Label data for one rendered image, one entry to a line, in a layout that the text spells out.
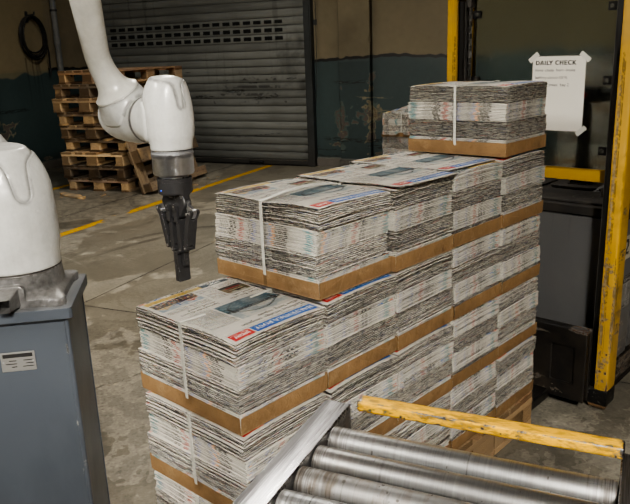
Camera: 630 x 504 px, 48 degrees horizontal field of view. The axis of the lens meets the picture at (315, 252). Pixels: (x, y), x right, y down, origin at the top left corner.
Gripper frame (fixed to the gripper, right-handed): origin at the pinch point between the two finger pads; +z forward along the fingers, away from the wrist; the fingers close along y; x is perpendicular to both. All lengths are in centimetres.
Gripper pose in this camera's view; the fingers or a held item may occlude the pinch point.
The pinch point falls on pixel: (182, 265)
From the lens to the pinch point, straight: 163.3
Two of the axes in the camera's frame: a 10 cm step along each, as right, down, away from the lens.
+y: -7.4, -1.6, 6.6
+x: -6.7, 2.2, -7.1
